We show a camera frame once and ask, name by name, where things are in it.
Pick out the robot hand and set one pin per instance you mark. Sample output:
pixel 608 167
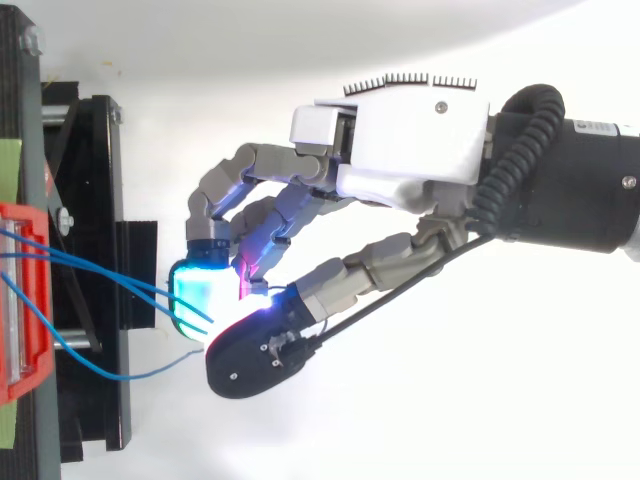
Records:
pixel 410 140

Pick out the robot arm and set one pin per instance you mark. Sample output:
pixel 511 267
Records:
pixel 575 185

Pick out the black stand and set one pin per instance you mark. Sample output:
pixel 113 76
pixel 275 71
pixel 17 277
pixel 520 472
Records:
pixel 85 250

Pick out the red bin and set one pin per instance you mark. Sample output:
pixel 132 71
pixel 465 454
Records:
pixel 25 295

